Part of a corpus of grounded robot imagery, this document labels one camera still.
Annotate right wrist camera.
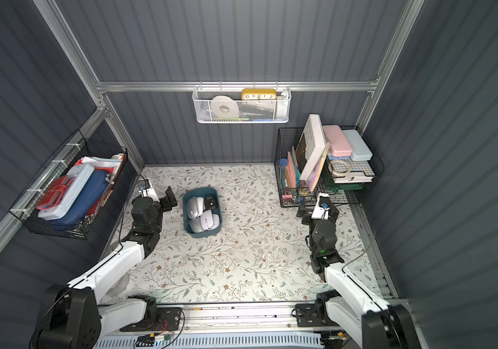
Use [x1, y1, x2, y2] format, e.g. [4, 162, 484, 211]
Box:
[311, 193, 332, 220]

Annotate pink pencil case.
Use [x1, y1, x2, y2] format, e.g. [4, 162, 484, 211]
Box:
[323, 125, 353, 158]

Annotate pink folders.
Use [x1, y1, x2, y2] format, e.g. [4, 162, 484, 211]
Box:
[286, 146, 301, 189]

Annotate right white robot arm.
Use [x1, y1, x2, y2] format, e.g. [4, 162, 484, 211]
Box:
[292, 196, 421, 348]

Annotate white flat case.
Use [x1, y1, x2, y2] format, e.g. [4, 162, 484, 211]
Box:
[38, 164, 95, 221]

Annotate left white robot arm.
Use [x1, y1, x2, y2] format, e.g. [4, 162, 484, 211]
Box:
[29, 188, 178, 348]

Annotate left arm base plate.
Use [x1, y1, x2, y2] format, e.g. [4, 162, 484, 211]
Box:
[119, 308, 183, 332]

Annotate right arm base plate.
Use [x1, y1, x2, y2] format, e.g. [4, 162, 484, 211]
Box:
[291, 303, 339, 328]

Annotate white slim mouse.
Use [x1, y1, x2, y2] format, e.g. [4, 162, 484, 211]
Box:
[185, 196, 205, 220]

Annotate light blue pencil case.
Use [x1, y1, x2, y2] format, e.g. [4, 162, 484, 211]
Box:
[343, 129, 373, 161]

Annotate red wallet pouch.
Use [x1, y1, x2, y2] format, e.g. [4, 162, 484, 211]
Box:
[36, 175, 74, 211]

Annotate black wire side basket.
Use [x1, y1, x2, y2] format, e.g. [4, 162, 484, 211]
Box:
[10, 132, 132, 240]

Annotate white tape roll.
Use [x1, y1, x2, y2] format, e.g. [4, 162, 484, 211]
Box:
[210, 95, 240, 119]

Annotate yellow clock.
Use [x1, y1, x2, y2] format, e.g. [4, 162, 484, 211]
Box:
[241, 88, 278, 101]

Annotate white logo mouse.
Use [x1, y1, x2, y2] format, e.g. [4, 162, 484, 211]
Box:
[200, 210, 221, 231]

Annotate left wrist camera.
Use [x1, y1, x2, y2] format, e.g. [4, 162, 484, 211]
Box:
[139, 180, 159, 202]

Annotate white tablet board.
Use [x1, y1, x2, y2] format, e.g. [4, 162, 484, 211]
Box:
[295, 114, 327, 181]

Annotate black wire desk organizer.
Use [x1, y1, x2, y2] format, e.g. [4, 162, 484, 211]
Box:
[274, 125, 384, 208]

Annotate white wire wall basket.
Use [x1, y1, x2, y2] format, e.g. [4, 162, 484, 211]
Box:
[192, 85, 292, 124]

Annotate teal plastic storage box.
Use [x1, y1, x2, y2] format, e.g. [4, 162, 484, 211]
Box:
[183, 187, 224, 238]

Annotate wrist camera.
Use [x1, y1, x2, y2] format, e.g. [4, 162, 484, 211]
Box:
[311, 193, 332, 220]
[139, 180, 159, 202]

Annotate navy blue case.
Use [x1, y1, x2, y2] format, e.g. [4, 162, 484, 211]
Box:
[51, 170, 109, 231]

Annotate silver grey mouse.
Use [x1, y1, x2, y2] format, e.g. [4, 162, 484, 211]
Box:
[189, 218, 206, 234]

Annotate small tape ring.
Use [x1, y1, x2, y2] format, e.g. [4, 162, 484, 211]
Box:
[329, 159, 352, 177]

